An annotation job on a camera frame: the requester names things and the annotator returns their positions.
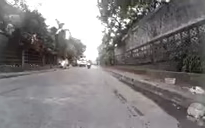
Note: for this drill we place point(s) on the row of trees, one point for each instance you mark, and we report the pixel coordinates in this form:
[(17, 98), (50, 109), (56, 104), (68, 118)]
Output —
[(33, 30)]

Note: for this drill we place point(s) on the pale rock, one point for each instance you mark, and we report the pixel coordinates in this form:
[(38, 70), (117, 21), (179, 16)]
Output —
[(196, 110)]

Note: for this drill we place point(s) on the group of trees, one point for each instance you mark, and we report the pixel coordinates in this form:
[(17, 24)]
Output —
[(115, 20)]

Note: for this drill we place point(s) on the white vehicle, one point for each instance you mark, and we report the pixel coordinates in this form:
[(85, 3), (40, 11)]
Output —
[(64, 63), (82, 62)]

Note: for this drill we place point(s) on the pale block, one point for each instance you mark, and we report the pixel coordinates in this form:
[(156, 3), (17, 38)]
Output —
[(170, 80)]

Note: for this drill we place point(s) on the dark fence on low wall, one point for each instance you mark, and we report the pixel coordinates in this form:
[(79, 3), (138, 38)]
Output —
[(10, 55)]

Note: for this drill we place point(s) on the green bush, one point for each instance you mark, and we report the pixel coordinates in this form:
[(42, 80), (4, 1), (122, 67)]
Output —
[(191, 62)]

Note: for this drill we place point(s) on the grey asphalt road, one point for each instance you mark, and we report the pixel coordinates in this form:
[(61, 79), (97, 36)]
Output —
[(73, 100)]

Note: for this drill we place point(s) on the pavement with dark gutter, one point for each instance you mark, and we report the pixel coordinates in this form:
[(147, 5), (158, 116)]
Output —
[(150, 81)]

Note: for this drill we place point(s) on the grey kerbside pavement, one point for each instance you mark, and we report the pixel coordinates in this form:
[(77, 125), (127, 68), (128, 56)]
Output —
[(10, 74)]

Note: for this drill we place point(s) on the motorcycle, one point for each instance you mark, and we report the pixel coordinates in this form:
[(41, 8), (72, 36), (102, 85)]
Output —
[(89, 65)]

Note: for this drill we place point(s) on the pale rubble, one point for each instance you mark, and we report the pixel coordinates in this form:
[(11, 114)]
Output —
[(196, 89)]

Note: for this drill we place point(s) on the stone wall with lattice railing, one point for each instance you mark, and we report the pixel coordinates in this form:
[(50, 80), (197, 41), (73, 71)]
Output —
[(163, 26)]

